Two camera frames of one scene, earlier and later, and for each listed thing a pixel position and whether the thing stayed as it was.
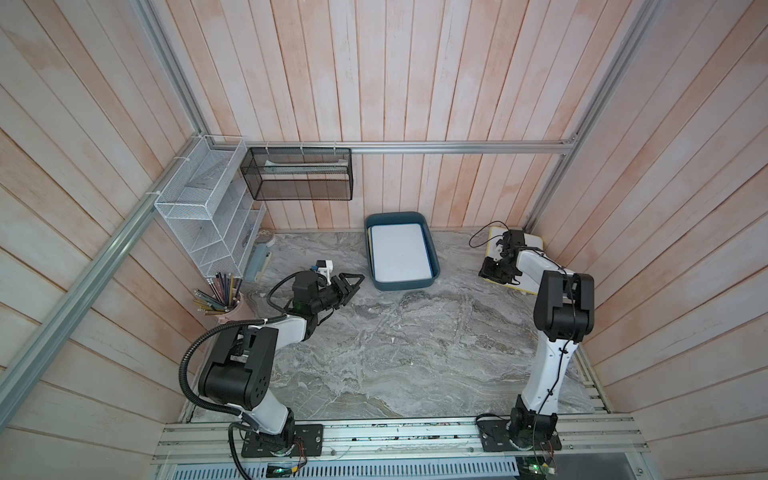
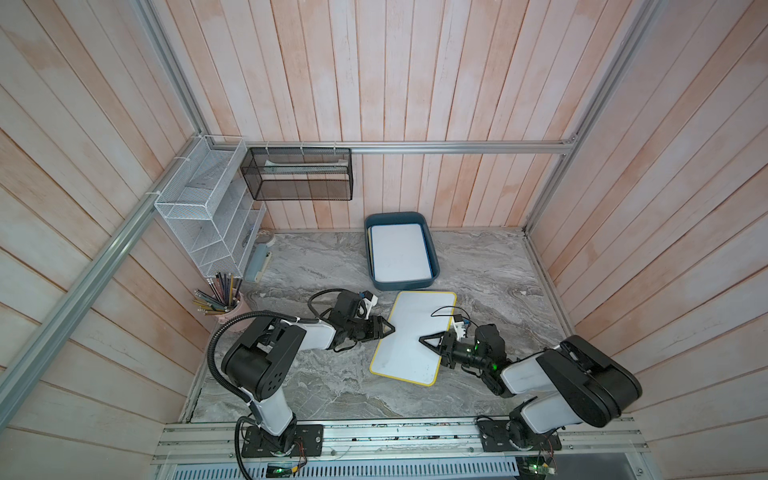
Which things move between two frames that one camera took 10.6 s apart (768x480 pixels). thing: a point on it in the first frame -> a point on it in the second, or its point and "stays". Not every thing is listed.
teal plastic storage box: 402,218 stays
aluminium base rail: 223,443 stays
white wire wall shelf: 212,206 stays
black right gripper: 485,270 -> 446,347
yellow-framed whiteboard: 526,284 -> 402,354
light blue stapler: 257,261 stays
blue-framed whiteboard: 397,252 stays
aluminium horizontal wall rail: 287,148 stays
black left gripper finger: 346,291 -> 381,328
